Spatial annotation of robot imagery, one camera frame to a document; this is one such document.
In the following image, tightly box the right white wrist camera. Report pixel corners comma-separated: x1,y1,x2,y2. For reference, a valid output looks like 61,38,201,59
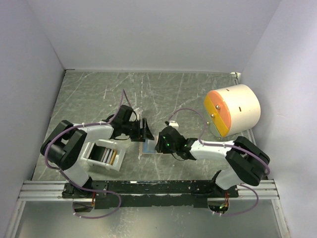
164,120,179,129

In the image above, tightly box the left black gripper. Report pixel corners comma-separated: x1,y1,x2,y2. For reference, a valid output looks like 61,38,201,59
122,118,155,142

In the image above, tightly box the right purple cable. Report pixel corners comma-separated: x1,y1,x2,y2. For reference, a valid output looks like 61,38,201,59
168,108,271,216

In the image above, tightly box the cards stack in tray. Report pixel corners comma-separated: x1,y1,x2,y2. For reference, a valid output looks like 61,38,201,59
95,146,117,165

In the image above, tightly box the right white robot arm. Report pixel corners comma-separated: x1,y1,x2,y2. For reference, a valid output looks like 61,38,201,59
155,126,270,197

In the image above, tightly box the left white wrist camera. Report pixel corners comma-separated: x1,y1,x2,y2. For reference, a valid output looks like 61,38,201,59
134,107,143,120

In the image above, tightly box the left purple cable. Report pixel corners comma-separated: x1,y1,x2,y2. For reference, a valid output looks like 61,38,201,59
44,89,134,219

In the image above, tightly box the beige card holder wallet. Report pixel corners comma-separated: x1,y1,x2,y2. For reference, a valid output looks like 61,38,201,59
139,137,162,155

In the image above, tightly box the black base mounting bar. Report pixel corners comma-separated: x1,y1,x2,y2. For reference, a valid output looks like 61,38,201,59
61,179,241,210

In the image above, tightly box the large cream cylinder drum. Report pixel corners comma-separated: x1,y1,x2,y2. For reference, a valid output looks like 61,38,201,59
204,84,261,138

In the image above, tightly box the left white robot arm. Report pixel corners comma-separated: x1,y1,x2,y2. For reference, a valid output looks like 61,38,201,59
40,105,155,198

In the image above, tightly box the purple cable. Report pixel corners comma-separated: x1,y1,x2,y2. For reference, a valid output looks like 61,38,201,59
44,89,134,219
168,108,271,216

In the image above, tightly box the white card tray box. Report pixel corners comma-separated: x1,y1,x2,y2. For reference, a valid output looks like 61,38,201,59
80,139,126,172

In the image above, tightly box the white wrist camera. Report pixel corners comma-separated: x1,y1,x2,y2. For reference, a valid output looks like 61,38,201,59
134,107,143,120
164,120,179,129

